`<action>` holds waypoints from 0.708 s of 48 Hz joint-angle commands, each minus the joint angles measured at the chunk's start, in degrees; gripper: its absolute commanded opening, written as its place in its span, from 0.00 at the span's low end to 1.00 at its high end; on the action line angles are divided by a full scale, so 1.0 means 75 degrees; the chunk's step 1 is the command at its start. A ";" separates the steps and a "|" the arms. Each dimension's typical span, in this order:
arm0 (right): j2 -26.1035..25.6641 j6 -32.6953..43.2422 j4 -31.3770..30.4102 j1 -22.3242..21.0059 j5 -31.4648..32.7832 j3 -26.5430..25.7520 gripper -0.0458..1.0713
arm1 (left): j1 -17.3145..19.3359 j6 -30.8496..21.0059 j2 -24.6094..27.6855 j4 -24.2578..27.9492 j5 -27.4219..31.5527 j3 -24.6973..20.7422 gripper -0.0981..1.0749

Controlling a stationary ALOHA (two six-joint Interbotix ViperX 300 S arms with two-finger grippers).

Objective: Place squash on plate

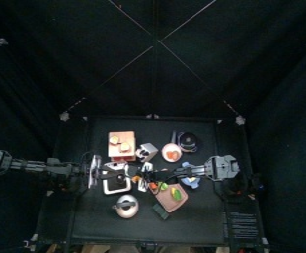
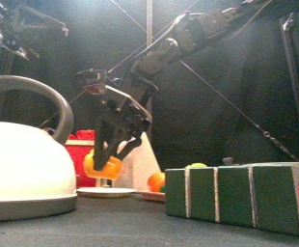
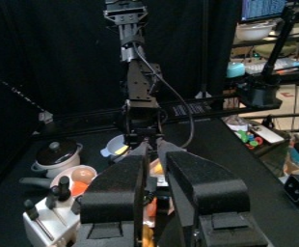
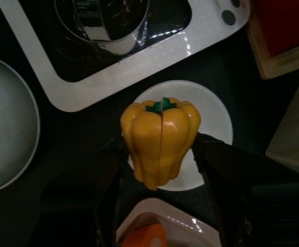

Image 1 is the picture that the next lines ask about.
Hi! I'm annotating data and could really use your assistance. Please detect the blue toy bowl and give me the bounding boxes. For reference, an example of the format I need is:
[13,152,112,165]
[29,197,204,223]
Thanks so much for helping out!
[178,161,201,190]

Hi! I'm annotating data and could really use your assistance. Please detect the black pot lid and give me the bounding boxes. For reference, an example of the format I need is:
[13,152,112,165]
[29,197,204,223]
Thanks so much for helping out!
[177,132,198,150]

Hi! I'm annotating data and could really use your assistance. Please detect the white toy pot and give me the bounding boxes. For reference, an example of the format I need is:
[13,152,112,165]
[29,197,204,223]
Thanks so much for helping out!
[176,131,200,154]

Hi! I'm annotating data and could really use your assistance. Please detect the pink wooden cutting board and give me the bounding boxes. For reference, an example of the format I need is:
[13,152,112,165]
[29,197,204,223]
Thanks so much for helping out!
[106,130,137,162]

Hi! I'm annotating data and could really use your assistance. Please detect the dark green sponge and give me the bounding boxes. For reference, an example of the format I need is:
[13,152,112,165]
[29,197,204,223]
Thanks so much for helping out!
[152,203,170,221]

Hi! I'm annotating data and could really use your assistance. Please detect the white plate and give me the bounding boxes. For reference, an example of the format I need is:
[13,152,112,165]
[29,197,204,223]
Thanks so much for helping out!
[100,161,133,196]

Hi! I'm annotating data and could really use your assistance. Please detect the pink toy tray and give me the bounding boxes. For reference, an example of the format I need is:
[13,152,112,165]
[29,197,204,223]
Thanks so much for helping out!
[152,183,189,213]

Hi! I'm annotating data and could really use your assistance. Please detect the orange toy tomato slice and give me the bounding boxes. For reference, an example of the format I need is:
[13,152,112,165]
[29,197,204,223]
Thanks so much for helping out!
[164,150,181,162]

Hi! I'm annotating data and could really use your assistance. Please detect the yellow green toy squash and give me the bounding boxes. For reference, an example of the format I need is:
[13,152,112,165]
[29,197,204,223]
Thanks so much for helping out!
[169,187,182,202]

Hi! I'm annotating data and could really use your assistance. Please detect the toy frying pan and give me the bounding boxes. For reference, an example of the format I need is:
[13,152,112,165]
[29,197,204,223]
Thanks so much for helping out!
[160,131,182,164]

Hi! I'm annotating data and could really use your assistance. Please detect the silver toy kettle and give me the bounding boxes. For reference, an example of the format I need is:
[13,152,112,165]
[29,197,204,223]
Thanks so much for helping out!
[110,194,141,219]

